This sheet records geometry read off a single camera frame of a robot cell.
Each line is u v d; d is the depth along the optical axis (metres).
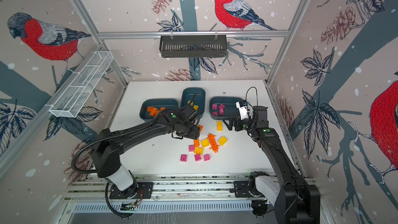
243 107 0.71
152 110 1.04
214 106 1.04
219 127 0.96
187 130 0.69
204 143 0.88
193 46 1.06
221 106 1.04
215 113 1.01
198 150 0.86
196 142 0.90
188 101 1.06
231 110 1.07
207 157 0.82
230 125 0.73
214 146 0.88
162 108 1.04
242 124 0.71
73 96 0.73
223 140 0.89
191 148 0.86
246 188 0.73
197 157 0.85
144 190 0.73
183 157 0.83
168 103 1.04
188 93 1.08
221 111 1.00
